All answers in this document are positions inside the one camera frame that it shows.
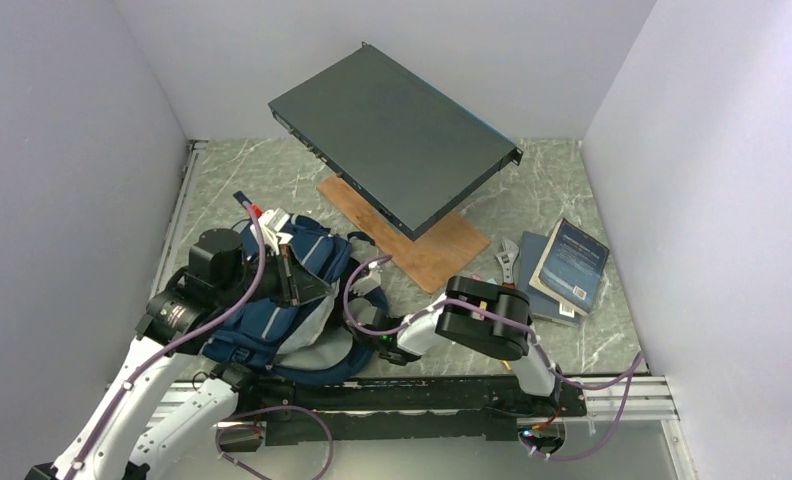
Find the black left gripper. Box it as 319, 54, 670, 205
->
217, 242, 334, 308

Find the navy blue student backpack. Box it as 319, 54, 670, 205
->
202, 213, 375, 386

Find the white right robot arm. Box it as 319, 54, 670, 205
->
343, 276, 562, 415

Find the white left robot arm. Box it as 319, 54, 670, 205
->
26, 223, 339, 479

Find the brown wooden base board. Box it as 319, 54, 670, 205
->
317, 175, 490, 293

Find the dark blue bottom book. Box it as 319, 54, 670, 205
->
513, 231, 583, 329

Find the dark grey rack unit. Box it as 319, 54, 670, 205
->
268, 43, 523, 241

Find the blue paperback book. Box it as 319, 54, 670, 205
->
529, 218, 610, 316

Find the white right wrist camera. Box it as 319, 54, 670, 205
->
351, 262, 381, 296

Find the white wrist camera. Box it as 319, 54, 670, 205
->
250, 207, 293, 253
351, 262, 381, 296

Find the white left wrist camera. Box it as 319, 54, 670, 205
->
250, 207, 293, 253

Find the black front rail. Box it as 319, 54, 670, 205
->
237, 375, 587, 446

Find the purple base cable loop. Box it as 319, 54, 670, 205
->
215, 405, 335, 480

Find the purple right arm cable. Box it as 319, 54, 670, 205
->
342, 254, 647, 463

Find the red handled adjustable wrench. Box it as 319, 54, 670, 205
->
495, 238, 519, 288

